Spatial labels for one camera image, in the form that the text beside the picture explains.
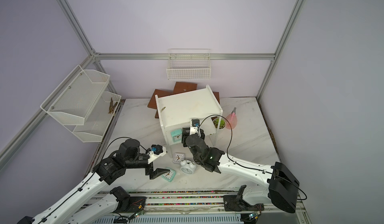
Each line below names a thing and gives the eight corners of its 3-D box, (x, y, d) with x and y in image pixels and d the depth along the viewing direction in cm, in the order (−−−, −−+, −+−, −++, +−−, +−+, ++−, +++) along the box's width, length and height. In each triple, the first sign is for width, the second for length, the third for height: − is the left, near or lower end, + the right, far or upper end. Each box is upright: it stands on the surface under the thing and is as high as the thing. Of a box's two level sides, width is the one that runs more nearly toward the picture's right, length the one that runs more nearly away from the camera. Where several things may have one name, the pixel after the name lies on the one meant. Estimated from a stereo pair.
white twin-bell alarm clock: (180, 172, 86) (178, 166, 78) (183, 164, 89) (182, 157, 81) (192, 176, 84) (192, 171, 77) (195, 168, 87) (195, 162, 80)
